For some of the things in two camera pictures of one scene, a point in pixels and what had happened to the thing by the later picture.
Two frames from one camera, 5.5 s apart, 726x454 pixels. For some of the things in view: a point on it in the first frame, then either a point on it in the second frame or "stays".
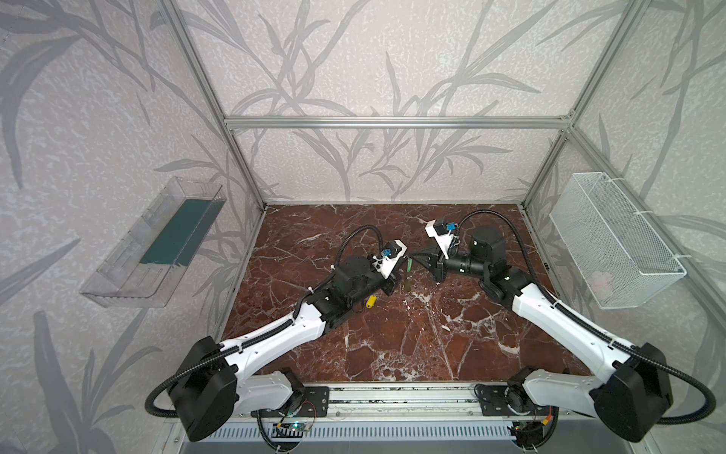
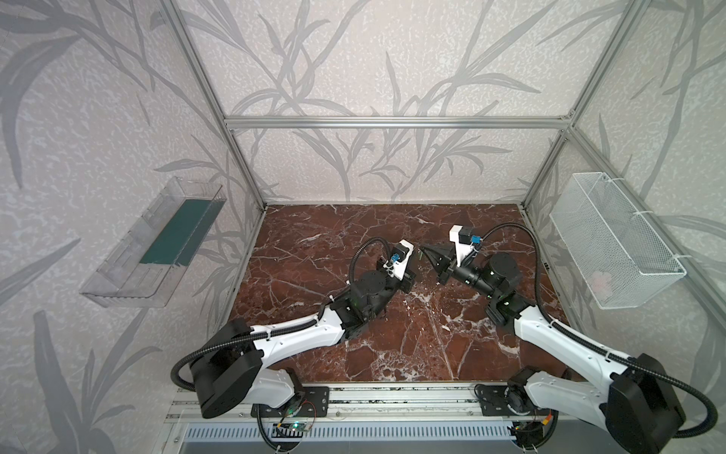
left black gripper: (388, 281) to (406, 278)
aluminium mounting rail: (434, 403) stays
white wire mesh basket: (617, 258) stays
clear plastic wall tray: (144, 268) stays
